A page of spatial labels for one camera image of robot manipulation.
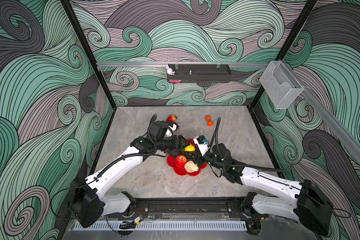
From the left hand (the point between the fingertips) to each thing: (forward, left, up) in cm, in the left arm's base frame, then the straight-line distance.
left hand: (187, 144), depth 72 cm
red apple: (-1, +3, -16) cm, 16 cm away
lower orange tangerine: (+32, -20, -23) cm, 44 cm away
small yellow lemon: (-1, -2, -1) cm, 2 cm away
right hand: (0, -1, -4) cm, 5 cm away
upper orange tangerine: (+37, -19, -23) cm, 48 cm away
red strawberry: (+34, +9, -19) cm, 40 cm away
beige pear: (-5, -3, -16) cm, 17 cm away
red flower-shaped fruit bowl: (-6, +2, -20) cm, 21 cm away
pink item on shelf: (+39, +7, +10) cm, 41 cm away
